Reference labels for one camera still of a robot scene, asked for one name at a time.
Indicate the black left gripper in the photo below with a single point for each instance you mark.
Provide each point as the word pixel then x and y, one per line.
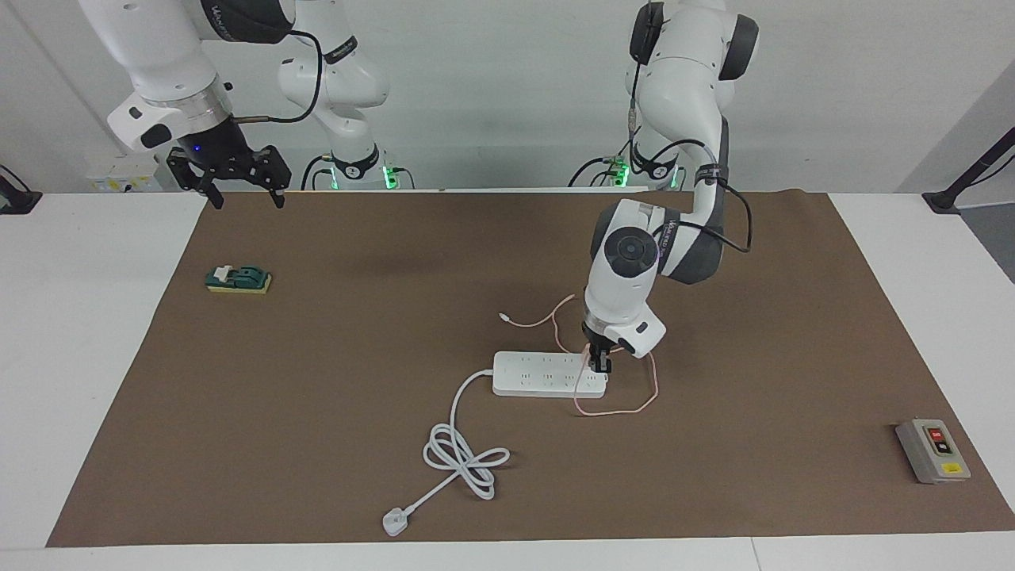
pixel 601 341

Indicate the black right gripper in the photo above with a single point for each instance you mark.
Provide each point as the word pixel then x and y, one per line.
pixel 222 162

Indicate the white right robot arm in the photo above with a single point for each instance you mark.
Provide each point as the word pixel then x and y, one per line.
pixel 158 47

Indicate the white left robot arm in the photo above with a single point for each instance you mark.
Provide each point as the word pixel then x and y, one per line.
pixel 622 277

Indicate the white power strip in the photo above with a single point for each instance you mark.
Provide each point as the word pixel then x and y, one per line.
pixel 539 374

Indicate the brown table mat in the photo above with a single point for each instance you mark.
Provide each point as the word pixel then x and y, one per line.
pixel 634 476

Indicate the black small stand clamp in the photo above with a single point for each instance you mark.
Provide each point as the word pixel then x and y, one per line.
pixel 20 202

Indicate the black angled stand clamp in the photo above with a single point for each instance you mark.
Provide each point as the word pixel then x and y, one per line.
pixel 944 202

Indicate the green knife switch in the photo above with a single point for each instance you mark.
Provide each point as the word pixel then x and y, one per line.
pixel 246 277

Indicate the white wall outlet box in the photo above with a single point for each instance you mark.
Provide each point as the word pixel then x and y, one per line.
pixel 119 178

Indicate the grey on-off switch box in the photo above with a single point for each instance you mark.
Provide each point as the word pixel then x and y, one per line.
pixel 932 452

